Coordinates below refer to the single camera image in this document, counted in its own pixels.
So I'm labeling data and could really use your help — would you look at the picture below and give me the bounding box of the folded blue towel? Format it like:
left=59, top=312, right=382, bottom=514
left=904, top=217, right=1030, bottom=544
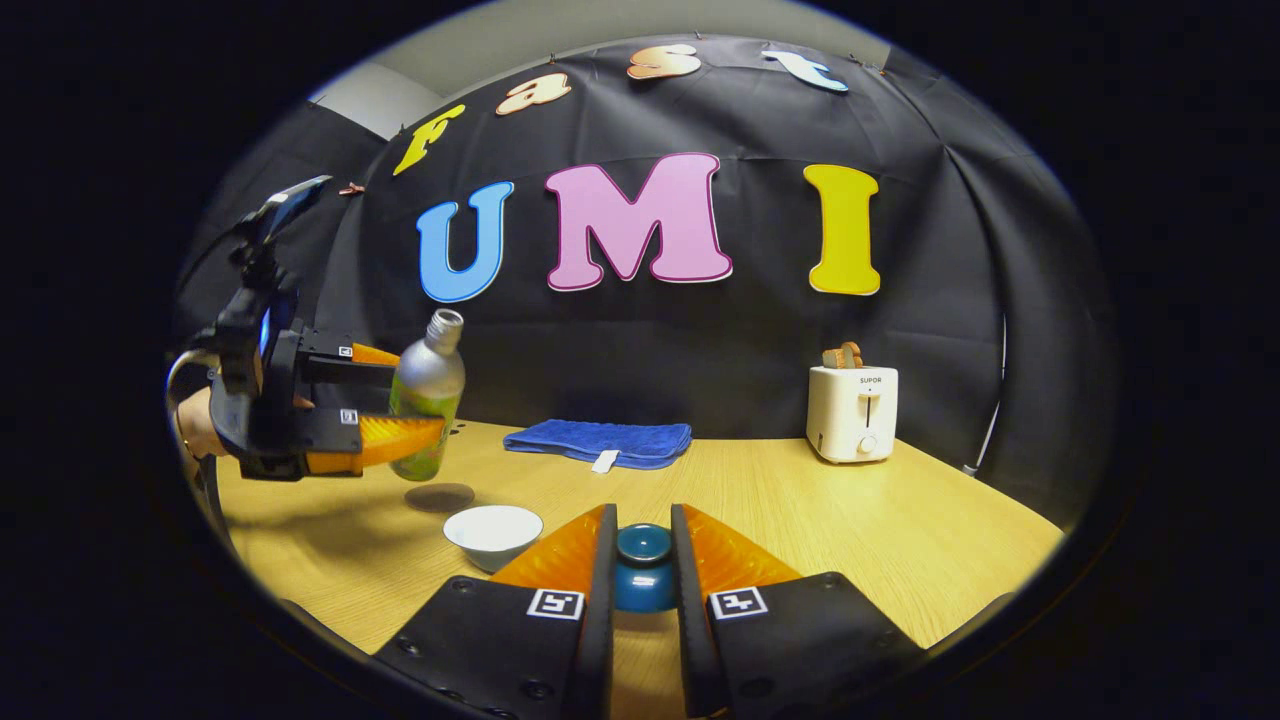
left=502, top=418, right=693, bottom=472

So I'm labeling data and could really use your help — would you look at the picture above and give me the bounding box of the blue teacup lid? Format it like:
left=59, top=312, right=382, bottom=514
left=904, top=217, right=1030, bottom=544
left=612, top=523, right=681, bottom=614

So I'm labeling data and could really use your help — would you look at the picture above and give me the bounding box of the white toaster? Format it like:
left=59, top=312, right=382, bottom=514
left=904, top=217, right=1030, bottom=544
left=806, top=365, right=899, bottom=464

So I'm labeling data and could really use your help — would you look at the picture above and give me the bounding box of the black backdrop cloth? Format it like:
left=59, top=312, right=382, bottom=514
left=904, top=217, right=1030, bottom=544
left=175, top=35, right=1116, bottom=521

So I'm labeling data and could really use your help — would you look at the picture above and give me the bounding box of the white teacup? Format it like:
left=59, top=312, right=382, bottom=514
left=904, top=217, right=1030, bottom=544
left=443, top=504, right=545, bottom=574

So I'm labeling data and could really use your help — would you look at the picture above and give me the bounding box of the silver green label water bottle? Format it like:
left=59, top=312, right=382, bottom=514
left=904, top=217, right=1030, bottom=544
left=388, top=309, right=467, bottom=483

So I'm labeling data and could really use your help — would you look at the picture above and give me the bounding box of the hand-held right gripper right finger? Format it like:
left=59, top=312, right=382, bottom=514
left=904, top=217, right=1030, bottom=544
left=670, top=503, right=926, bottom=719

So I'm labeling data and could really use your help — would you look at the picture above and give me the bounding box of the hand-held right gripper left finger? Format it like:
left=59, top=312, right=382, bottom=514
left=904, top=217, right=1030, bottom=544
left=372, top=503, right=619, bottom=720

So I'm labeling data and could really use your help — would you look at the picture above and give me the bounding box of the round brown coaster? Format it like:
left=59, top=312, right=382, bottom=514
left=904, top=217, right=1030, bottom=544
left=404, top=483, right=477, bottom=514

